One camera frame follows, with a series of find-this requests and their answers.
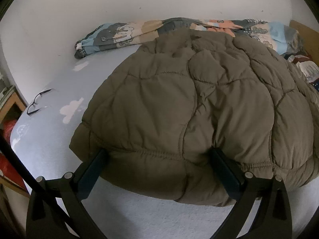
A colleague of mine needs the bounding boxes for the black rod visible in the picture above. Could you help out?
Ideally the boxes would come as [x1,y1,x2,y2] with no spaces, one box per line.
[0,134,78,232]

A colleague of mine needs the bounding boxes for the wooden shelf unit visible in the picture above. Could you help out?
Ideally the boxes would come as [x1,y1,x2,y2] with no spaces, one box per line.
[0,86,30,198]

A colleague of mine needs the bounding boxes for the olive quilted hooded jacket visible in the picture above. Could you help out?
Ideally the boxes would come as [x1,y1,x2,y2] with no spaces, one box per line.
[68,27,319,207]

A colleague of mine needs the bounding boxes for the wooden headboard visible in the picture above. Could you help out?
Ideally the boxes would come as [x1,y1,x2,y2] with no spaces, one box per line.
[289,20,319,63]

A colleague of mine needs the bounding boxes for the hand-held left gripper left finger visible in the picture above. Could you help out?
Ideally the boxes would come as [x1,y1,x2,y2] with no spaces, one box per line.
[26,149,109,239]

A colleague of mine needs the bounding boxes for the patchwork cartoon quilt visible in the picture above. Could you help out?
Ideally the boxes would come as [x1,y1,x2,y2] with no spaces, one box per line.
[74,17,307,60]

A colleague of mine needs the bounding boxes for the red bag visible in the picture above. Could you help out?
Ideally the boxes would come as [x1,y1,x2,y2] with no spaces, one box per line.
[0,119,27,190]

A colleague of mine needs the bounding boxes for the black frame eyeglasses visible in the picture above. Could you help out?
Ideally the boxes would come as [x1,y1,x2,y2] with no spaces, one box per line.
[27,89,56,116]

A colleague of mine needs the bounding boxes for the red striped pillow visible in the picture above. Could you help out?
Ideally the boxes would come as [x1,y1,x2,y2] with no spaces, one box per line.
[284,52,319,84]

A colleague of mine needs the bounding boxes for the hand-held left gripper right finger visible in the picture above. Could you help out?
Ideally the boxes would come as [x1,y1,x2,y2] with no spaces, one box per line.
[210,147,292,239]

